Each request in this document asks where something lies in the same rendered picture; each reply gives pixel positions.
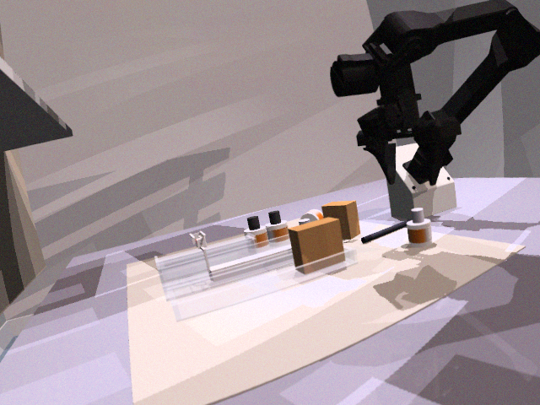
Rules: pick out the white jar with orange lid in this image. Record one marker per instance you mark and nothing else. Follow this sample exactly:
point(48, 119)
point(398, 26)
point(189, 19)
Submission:
point(312, 215)

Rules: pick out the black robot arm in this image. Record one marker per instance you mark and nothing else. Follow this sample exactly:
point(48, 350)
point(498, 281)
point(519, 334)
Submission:
point(410, 35)

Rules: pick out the black rod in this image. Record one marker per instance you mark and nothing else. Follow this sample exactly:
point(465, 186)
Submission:
point(380, 233)

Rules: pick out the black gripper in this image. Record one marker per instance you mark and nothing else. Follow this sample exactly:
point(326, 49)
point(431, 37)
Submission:
point(437, 132)

